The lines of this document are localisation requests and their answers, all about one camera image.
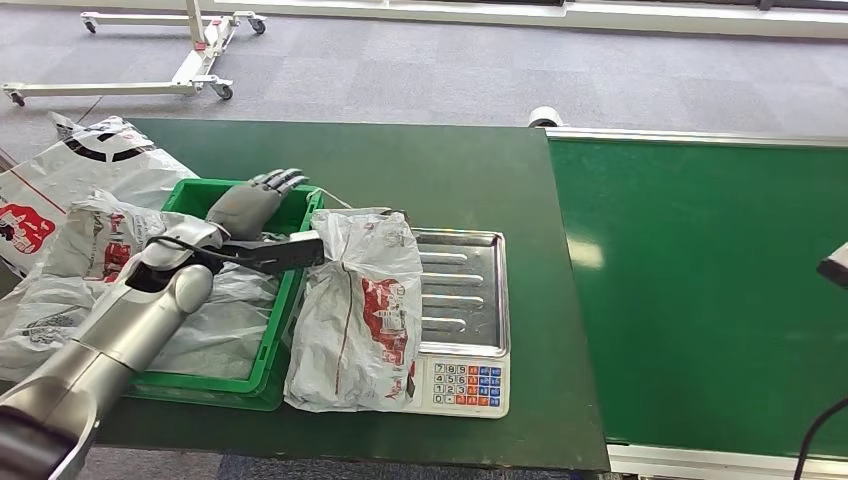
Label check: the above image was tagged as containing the white wheeled stand frame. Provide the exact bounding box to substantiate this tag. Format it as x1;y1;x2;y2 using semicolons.
0;0;268;107

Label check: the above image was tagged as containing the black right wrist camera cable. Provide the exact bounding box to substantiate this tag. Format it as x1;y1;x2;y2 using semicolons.
792;397;848;480

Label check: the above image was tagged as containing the grey poly mailer red print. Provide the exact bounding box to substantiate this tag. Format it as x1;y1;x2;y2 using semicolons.
283;207;425;414

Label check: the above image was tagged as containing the white conveyor end roller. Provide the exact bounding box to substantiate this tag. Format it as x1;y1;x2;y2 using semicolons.
527;105;566;128

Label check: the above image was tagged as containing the electronic scale steel tray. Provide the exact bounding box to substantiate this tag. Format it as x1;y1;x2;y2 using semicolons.
396;228;512;420

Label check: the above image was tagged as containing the green plastic crate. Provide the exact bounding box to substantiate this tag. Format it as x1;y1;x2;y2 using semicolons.
125;177;327;413

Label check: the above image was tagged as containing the white window sill ledge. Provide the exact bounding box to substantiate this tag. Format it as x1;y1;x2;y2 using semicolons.
0;0;848;40

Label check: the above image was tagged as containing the thin white strap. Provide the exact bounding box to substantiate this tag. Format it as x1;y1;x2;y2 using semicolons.
305;187;356;212

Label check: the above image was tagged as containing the white poly mailer black stripe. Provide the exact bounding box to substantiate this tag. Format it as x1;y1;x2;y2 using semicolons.
0;113;199;280

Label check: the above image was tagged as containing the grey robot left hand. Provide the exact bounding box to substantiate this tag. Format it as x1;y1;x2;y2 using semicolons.
205;168;311;241

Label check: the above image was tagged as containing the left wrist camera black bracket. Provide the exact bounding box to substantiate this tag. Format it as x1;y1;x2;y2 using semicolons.
221;230;326;276

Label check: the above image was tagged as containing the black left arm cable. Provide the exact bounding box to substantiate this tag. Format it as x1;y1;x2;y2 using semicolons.
145;235;230;268

